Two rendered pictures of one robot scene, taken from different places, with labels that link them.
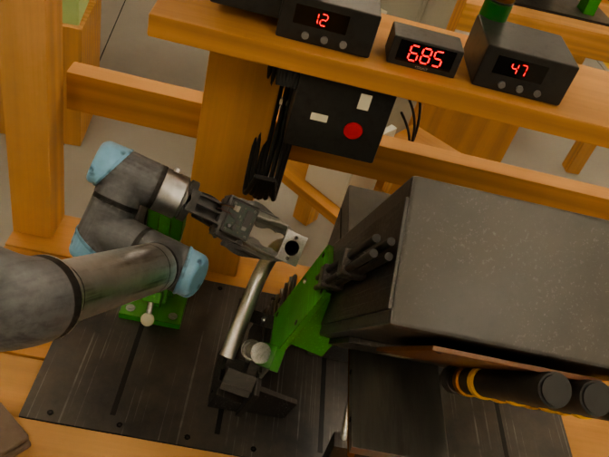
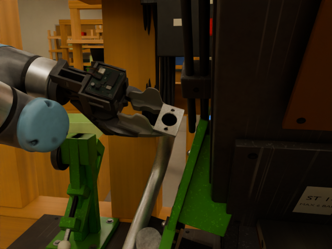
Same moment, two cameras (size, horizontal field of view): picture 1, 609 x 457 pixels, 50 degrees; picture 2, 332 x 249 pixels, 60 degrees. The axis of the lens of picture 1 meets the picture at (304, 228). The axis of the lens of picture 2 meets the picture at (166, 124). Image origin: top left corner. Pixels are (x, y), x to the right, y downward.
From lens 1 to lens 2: 76 cm
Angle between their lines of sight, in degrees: 31
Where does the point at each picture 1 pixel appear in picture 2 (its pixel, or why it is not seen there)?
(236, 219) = (101, 81)
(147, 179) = (19, 58)
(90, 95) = not seen: hidden behind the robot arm
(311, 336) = (202, 205)
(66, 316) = not seen: outside the picture
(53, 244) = (21, 211)
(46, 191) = (15, 166)
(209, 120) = not seen: hidden behind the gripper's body
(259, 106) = (144, 55)
